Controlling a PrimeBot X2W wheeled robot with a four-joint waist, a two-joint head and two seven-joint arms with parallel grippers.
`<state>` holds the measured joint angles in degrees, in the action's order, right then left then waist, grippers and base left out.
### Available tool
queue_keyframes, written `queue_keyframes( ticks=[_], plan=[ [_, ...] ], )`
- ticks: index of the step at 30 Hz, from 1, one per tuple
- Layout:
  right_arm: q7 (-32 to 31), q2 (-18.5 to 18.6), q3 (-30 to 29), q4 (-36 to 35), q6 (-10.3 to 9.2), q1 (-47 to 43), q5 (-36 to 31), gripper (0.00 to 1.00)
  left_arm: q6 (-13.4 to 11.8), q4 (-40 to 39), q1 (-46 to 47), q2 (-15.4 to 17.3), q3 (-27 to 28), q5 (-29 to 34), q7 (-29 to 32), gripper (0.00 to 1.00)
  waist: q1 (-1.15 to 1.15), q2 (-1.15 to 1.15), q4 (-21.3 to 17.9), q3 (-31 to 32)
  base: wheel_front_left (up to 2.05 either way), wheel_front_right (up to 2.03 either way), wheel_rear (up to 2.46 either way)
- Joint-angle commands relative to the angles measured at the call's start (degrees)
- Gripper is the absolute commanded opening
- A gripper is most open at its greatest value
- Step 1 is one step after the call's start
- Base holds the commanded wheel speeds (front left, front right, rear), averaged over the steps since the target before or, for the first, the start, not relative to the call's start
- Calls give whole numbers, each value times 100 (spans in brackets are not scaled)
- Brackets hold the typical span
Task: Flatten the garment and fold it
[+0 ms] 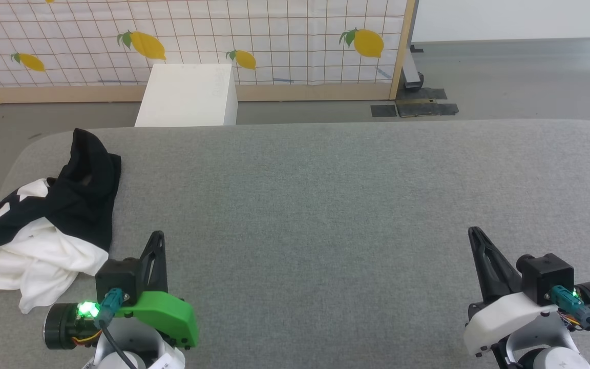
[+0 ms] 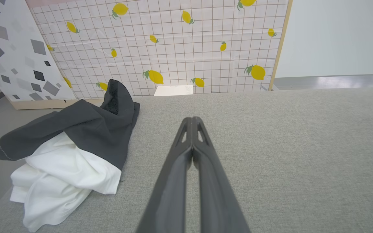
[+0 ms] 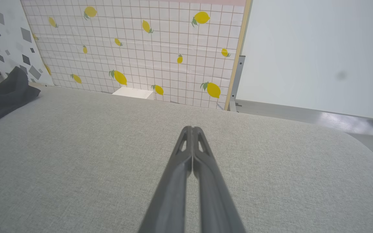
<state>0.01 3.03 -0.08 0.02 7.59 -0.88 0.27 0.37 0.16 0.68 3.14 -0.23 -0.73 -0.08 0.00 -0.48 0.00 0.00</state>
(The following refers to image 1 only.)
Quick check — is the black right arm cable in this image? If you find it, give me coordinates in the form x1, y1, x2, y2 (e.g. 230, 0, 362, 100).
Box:
551, 286, 590, 359

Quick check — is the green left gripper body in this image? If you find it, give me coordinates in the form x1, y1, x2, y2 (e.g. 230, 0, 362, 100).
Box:
115, 291, 199, 350

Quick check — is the lemon print partition panel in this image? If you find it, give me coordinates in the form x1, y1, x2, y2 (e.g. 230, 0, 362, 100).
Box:
0, 0, 416, 104

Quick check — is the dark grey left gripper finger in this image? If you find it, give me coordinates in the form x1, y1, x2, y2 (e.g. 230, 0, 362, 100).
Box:
139, 231, 169, 297

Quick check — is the black and white shirt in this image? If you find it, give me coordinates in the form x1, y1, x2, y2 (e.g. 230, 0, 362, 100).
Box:
0, 128, 122, 314

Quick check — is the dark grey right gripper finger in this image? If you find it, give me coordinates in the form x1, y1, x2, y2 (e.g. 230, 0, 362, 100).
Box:
468, 226, 524, 304

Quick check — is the white box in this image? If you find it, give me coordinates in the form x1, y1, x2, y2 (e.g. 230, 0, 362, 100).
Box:
135, 63, 238, 127

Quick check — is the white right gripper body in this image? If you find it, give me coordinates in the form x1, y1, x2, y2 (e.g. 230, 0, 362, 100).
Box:
462, 291, 559, 358

